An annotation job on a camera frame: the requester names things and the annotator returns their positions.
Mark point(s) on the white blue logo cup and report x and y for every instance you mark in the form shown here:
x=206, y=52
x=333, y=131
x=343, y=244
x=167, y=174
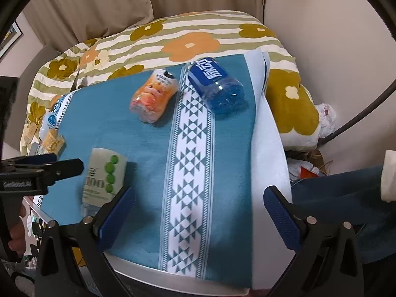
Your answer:
x=49, y=122

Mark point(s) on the blue jeans leg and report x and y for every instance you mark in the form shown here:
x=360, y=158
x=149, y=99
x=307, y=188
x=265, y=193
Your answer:
x=354, y=197

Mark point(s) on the teal patterned cloth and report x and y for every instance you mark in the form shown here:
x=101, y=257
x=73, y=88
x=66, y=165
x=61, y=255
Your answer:
x=198, y=178

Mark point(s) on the blue label plastic cup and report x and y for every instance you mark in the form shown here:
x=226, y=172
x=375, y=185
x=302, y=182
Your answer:
x=221, y=93

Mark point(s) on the orange label plastic cup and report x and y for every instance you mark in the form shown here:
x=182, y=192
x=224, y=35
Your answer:
x=151, y=99

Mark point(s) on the cream hoodie sleeve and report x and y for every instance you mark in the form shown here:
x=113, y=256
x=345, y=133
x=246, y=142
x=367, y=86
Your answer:
x=388, y=177

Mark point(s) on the framed picture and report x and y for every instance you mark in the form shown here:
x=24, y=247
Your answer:
x=11, y=37

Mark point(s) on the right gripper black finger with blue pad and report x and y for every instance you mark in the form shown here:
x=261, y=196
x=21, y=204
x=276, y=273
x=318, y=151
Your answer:
x=326, y=260
x=57, y=272

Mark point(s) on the person left hand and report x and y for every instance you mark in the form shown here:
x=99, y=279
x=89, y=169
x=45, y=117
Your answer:
x=17, y=233

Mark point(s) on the yellow orange label cup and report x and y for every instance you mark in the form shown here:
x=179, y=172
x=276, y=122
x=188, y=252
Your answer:
x=52, y=143

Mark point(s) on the white green label cup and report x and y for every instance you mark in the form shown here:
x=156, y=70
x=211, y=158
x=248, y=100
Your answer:
x=103, y=180

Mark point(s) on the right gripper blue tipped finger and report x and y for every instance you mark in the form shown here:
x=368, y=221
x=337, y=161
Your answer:
x=31, y=160

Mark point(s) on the beige curtain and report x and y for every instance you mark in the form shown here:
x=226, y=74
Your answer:
x=64, y=23

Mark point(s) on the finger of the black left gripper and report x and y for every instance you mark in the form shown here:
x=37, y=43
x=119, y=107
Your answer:
x=62, y=170

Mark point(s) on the floral striped quilt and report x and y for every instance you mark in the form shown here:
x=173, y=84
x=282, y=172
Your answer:
x=174, y=40

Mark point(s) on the white plastic bag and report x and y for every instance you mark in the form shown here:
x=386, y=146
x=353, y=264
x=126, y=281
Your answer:
x=327, y=119

